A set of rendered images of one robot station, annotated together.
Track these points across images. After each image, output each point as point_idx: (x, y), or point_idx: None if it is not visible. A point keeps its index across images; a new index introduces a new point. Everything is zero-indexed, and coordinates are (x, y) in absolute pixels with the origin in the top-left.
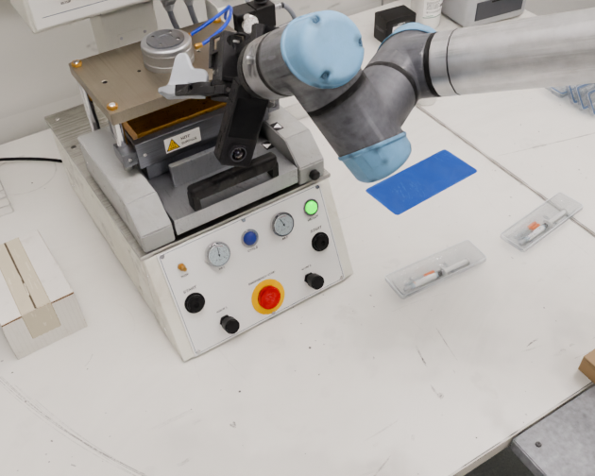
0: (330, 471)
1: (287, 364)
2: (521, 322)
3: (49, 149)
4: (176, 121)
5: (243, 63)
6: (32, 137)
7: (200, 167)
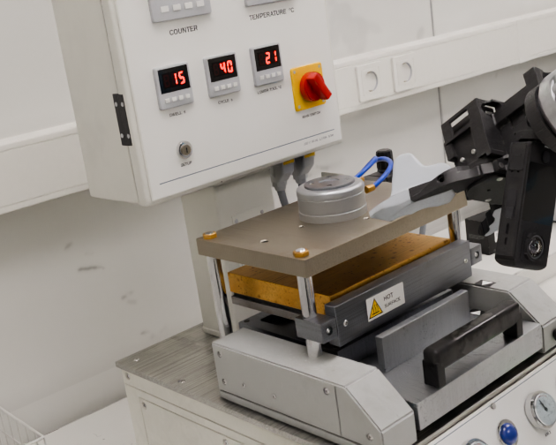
0: None
1: None
2: None
3: (85, 444)
4: (371, 277)
5: (543, 102)
6: (51, 436)
7: (413, 340)
